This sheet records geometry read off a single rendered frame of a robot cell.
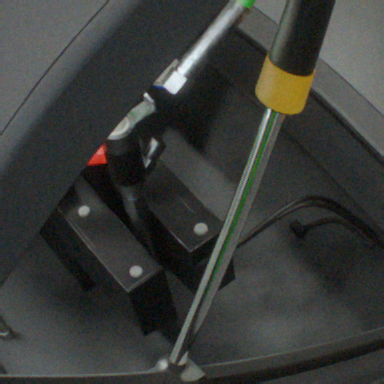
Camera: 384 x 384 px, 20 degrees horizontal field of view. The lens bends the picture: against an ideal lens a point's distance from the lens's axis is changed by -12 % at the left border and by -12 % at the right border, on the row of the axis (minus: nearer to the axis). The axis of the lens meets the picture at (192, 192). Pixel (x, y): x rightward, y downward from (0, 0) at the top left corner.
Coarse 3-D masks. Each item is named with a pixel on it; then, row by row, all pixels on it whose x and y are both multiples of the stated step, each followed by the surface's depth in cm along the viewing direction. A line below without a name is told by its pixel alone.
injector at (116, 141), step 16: (128, 128) 90; (112, 144) 90; (128, 144) 91; (160, 144) 95; (112, 160) 92; (128, 160) 92; (144, 160) 95; (112, 176) 94; (128, 176) 93; (144, 176) 95; (128, 192) 95; (144, 192) 97; (128, 208) 97; (144, 208) 98; (144, 224) 99; (144, 240) 101; (160, 256) 104
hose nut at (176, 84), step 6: (168, 72) 91; (174, 72) 90; (168, 78) 91; (174, 78) 90; (180, 78) 90; (186, 78) 91; (162, 84) 91; (168, 84) 91; (174, 84) 91; (180, 84) 90; (186, 84) 91; (192, 84) 91; (168, 90) 91; (174, 90) 91; (180, 90) 91; (186, 90) 91
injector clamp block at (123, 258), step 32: (160, 160) 104; (160, 192) 102; (192, 192) 101; (64, 224) 103; (96, 224) 101; (128, 224) 111; (160, 224) 100; (192, 224) 99; (64, 256) 113; (96, 256) 99; (128, 256) 98; (192, 256) 98; (128, 288) 96; (160, 288) 99; (192, 288) 104; (128, 320) 104; (160, 320) 102
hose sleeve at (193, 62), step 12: (228, 12) 89; (240, 12) 89; (216, 24) 89; (228, 24) 89; (204, 36) 90; (216, 36) 89; (228, 36) 90; (192, 48) 90; (204, 48) 90; (216, 48) 90; (192, 60) 90; (204, 60) 90; (180, 72) 90; (192, 72) 90
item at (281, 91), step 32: (288, 0) 40; (320, 0) 39; (288, 32) 41; (320, 32) 40; (288, 64) 41; (288, 96) 42; (256, 160) 45; (256, 192) 46; (224, 224) 47; (224, 256) 48; (192, 320) 50
